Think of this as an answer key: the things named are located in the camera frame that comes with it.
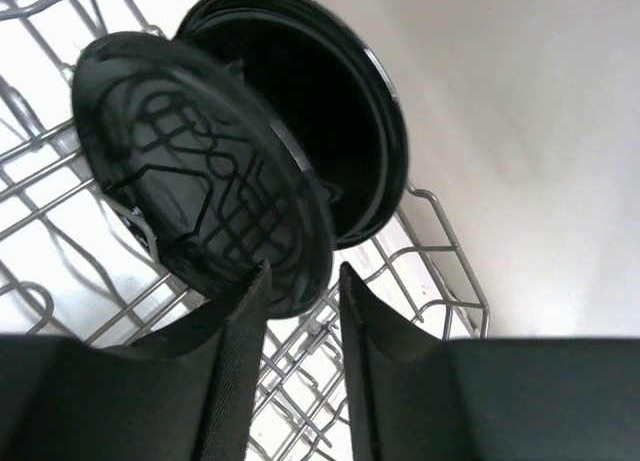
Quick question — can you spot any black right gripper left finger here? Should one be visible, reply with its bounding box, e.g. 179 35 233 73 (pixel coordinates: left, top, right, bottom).
1 262 271 460

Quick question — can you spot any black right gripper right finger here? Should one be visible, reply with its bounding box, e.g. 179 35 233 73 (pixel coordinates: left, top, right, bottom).
339 264 639 460

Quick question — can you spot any black plate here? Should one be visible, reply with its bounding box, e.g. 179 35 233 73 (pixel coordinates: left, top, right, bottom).
175 0 409 250
71 32 335 319

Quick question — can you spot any grey wire dish rack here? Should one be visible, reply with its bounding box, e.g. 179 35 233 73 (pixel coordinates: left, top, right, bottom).
0 0 489 461

